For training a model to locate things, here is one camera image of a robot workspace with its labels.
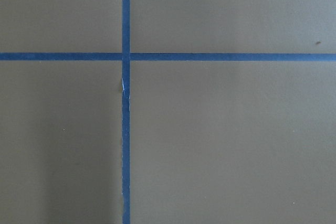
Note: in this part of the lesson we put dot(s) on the blue tape line crosswise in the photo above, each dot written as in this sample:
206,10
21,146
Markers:
94,56

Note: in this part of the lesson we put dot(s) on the brown paper table cover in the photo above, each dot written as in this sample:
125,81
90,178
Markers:
211,141

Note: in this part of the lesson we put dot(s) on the blue tape line lengthwise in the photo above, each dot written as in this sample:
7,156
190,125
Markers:
126,110

